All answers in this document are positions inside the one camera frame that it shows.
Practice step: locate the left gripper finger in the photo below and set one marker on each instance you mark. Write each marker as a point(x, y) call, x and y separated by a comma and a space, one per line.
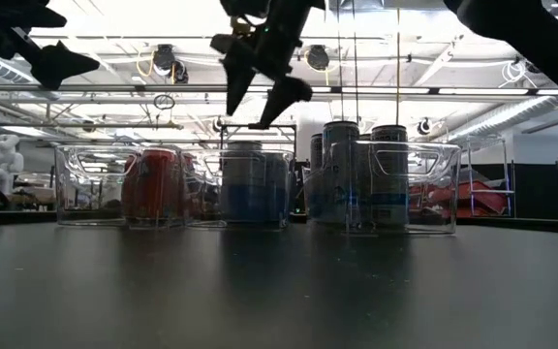
point(61, 65)
point(12, 13)

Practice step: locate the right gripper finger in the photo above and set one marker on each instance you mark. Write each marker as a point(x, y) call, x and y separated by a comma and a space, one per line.
point(235, 68)
point(286, 92)

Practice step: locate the black-top silver soda can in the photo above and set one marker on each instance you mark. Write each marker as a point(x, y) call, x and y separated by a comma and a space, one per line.
point(389, 174)
point(316, 174)
point(340, 160)

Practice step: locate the white and blue soda can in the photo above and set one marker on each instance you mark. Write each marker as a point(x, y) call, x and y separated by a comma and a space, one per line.
point(242, 181)
point(276, 186)

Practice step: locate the red Fanta soda can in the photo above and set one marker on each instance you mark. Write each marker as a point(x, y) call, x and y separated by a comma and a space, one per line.
point(158, 186)
point(129, 189)

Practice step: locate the clear plastic bin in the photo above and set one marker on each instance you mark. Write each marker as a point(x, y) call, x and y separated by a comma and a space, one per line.
point(434, 155)
point(201, 213)
point(80, 213)

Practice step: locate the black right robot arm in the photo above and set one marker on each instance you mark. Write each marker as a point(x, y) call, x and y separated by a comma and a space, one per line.
point(526, 34)

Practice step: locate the small black ceiling reel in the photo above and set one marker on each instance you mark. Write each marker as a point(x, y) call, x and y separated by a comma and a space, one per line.
point(218, 124)
point(179, 72)
point(423, 127)

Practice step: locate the grey horizontal ceiling pipe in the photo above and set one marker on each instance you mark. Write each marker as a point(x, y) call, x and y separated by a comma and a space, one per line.
point(90, 126)

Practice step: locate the red plastic storage bin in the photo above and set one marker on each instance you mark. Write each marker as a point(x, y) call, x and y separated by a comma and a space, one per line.
point(477, 199)

